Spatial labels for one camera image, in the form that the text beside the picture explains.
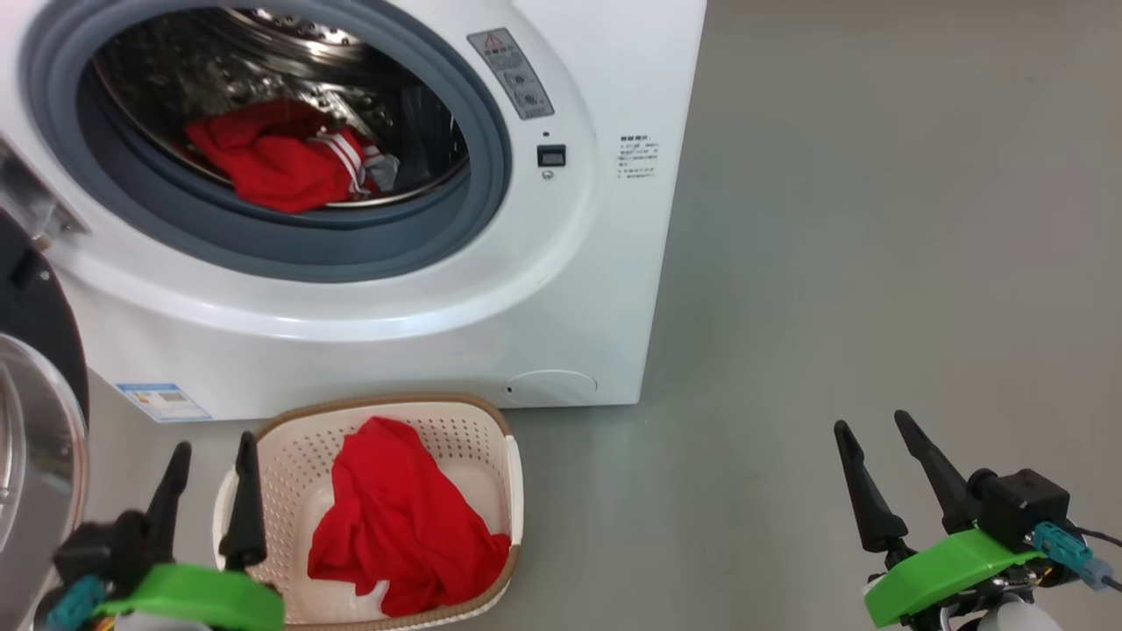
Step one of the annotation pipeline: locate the small printed text sticker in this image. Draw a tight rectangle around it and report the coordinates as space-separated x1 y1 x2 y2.
618 134 661 181

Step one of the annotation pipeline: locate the red garment with white stripes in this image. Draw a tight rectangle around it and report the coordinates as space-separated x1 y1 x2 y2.
183 98 401 215

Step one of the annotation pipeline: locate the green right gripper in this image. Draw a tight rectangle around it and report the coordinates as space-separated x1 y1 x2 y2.
834 410 1049 628

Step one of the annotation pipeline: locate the round white filter cover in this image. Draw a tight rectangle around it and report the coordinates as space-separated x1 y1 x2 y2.
504 369 600 409

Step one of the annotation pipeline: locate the grey warning label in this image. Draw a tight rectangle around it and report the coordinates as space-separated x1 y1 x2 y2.
466 27 557 122

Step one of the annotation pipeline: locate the teal right cable connector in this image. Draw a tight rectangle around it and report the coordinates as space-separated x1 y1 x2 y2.
1032 522 1116 591

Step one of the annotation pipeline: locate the cream perforated laundry basket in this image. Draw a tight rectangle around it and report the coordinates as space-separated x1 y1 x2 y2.
213 393 525 631

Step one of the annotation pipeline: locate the steel washer drum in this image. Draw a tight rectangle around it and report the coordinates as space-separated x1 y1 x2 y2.
90 7 470 209

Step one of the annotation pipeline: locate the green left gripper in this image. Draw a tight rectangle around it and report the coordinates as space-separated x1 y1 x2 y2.
95 431 286 631

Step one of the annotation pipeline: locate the washing machine door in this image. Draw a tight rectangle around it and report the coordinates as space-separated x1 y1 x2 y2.
0 209 90 631

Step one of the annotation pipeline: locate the plain red garment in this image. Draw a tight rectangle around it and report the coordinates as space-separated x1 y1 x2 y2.
307 416 512 618

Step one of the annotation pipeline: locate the white washing machine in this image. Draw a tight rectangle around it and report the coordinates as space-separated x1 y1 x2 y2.
0 0 707 423

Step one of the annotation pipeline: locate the teal left cable connector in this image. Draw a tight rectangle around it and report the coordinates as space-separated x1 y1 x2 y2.
46 574 108 631

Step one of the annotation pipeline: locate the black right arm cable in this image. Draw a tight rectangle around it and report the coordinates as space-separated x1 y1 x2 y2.
1073 526 1122 590

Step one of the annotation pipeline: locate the teal cable connector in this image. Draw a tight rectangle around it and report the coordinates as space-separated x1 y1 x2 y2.
1032 522 1116 591
46 574 108 631

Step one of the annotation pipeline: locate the blue energy label sticker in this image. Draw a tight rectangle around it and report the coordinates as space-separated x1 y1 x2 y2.
116 382 213 423

